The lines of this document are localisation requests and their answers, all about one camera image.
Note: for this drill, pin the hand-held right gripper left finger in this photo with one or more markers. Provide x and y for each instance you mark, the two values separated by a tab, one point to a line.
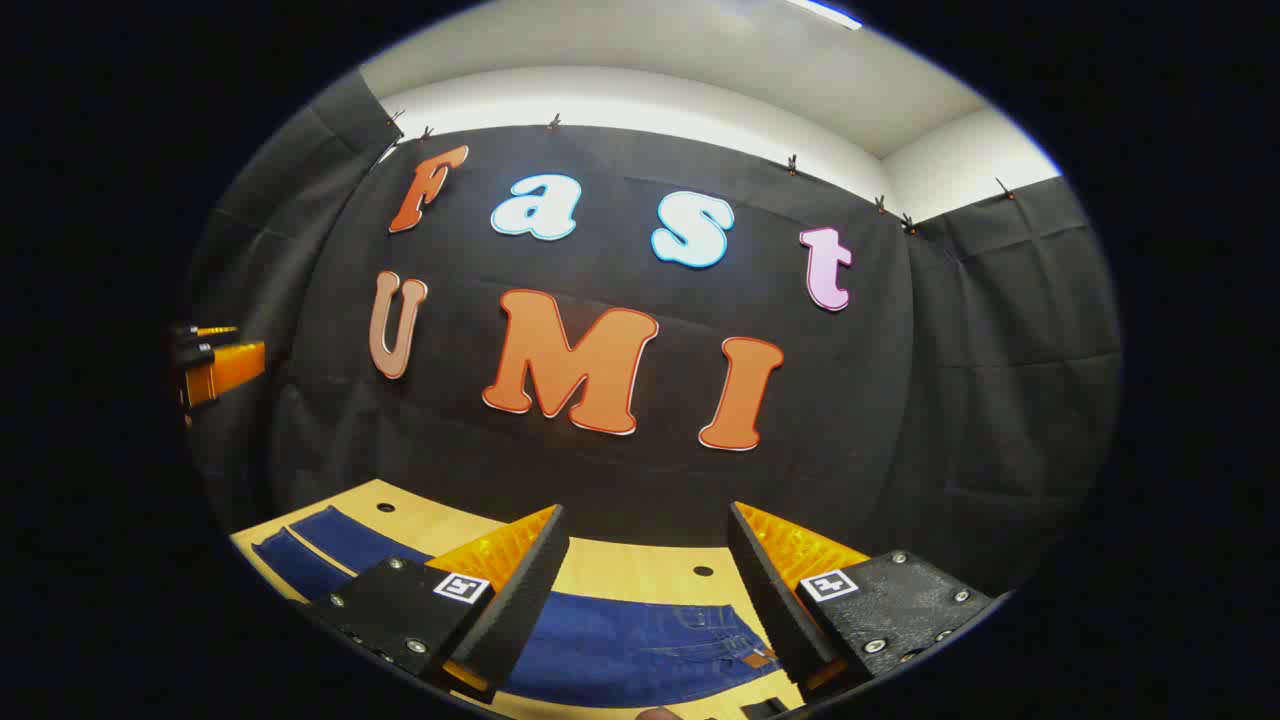
520	610

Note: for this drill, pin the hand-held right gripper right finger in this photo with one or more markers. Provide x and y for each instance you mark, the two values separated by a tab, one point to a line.
770	600

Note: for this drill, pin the row of backdrop clips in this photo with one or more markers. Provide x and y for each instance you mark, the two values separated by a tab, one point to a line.
553	122

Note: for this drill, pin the black backdrop cloth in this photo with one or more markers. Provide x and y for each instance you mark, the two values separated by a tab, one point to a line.
650	470

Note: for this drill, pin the blue denim jeans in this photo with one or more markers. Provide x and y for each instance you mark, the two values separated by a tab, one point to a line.
620	640

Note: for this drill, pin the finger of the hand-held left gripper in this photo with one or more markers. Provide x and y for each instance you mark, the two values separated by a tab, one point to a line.
215	331
230	370

